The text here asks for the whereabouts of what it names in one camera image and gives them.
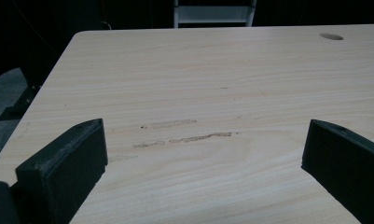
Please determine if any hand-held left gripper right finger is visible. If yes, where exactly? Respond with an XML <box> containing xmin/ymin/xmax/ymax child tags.
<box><xmin>300</xmin><ymin>119</ymin><xmax>374</xmax><ymax>224</ymax></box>

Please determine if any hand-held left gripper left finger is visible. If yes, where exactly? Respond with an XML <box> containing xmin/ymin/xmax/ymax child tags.
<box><xmin>15</xmin><ymin>118</ymin><xmax>109</xmax><ymax>224</ymax></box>

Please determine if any black stand foot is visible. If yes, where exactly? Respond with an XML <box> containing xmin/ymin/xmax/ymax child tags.
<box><xmin>0</xmin><ymin>83</ymin><xmax>41</xmax><ymax>122</ymax></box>

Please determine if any white metal frame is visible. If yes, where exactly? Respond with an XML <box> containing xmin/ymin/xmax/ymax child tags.
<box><xmin>173</xmin><ymin>0</ymin><xmax>257</xmax><ymax>29</ymax></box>

